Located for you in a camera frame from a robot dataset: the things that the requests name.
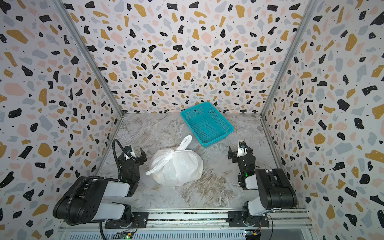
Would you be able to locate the white plastic bag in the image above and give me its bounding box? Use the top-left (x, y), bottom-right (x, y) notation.
top-left (146, 135), bottom-right (204, 187)

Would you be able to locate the teal plastic mesh basket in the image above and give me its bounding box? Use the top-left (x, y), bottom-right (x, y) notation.
top-left (180, 102), bottom-right (235, 148)

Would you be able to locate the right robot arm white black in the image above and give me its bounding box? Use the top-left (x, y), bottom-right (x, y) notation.
top-left (227, 142), bottom-right (298, 228)

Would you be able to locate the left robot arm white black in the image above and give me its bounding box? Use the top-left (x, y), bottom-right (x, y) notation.
top-left (53, 146), bottom-right (147, 229)

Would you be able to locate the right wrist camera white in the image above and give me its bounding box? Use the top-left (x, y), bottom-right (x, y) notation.
top-left (237, 141), bottom-right (247, 157)

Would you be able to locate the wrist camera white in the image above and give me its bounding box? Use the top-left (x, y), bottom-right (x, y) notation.
top-left (124, 145), bottom-right (136, 160)
top-left (237, 141), bottom-right (247, 157)

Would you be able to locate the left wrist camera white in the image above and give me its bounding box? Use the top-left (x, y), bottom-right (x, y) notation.
top-left (124, 145), bottom-right (136, 160)

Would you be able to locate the black corrugated cable conduit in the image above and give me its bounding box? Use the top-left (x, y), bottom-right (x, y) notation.
top-left (65, 139), bottom-right (133, 226)

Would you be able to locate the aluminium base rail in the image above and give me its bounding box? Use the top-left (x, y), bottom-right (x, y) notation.
top-left (57, 209), bottom-right (317, 240)

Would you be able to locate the right aluminium corner post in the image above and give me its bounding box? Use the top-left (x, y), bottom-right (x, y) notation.
top-left (261, 0), bottom-right (318, 119)

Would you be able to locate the aluminium corner post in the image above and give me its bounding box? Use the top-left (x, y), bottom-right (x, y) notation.
top-left (261, 0), bottom-right (318, 119)
top-left (52, 0), bottom-right (124, 118)

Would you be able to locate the left aluminium corner post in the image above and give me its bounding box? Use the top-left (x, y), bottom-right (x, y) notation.
top-left (52, 0), bottom-right (124, 118)

